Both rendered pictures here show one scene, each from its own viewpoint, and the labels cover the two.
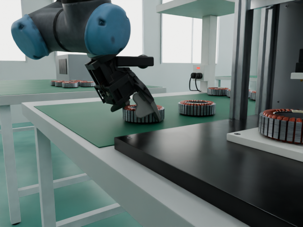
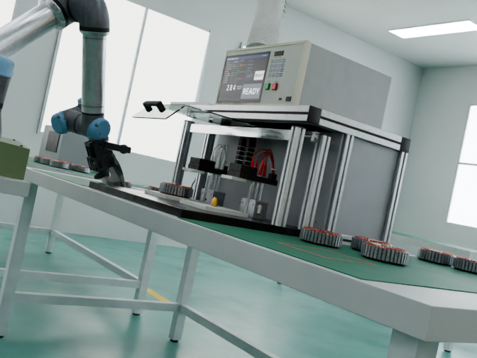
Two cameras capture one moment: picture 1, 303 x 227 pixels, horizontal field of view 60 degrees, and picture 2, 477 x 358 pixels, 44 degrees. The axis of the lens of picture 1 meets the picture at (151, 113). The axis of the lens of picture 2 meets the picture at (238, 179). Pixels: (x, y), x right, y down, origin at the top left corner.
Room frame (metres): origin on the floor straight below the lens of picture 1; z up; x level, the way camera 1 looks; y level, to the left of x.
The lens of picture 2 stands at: (-1.56, -0.39, 0.85)
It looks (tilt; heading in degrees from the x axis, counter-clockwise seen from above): 1 degrees up; 359
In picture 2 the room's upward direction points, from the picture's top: 12 degrees clockwise
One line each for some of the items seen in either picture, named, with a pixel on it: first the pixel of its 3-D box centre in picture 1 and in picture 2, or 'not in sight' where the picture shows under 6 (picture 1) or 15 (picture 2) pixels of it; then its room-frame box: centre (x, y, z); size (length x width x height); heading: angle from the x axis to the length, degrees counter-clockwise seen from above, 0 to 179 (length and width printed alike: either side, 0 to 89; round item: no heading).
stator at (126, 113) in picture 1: (143, 113); (116, 184); (0.69, 0.02, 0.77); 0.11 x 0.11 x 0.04
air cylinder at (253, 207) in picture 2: not in sight; (253, 208); (0.28, -0.48, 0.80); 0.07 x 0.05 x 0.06; 34
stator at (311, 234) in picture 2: not in sight; (321, 236); (-0.01, -0.66, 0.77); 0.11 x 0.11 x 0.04
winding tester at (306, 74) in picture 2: not in sight; (300, 91); (0.47, -0.57, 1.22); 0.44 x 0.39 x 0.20; 34
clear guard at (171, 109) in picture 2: not in sight; (193, 121); (0.40, -0.24, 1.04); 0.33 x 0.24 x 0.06; 124
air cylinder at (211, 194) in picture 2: not in sight; (212, 197); (0.48, -0.35, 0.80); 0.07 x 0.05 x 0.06; 34
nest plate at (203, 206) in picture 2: not in sight; (213, 208); (0.20, -0.36, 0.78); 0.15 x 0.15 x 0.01; 34
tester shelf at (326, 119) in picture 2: not in sight; (290, 127); (0.48, -0.56, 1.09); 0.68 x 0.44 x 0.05; 34
